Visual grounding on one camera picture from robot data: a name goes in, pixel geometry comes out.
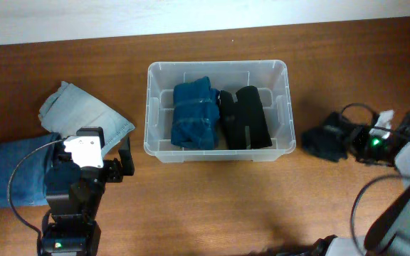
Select dark grey garment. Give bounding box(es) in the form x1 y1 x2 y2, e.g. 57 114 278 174
301 112 353 162

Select navy blue garment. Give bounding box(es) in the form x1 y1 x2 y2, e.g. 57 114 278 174
171 76 220 150

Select black garment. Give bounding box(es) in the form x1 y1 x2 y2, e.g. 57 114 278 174
219 85 273 150

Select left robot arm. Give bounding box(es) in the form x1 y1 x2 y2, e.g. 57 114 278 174
38 127 135 255

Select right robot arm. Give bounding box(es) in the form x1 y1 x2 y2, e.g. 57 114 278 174
273 110 410 255

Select light blue folded jeans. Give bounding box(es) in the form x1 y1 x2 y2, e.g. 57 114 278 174
38 81 135 156

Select dark blue folded jeans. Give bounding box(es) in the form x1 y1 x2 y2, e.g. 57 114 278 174
0 133 61 208

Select clear plastic storage bin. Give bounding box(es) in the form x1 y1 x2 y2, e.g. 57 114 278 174
144 60 296 163

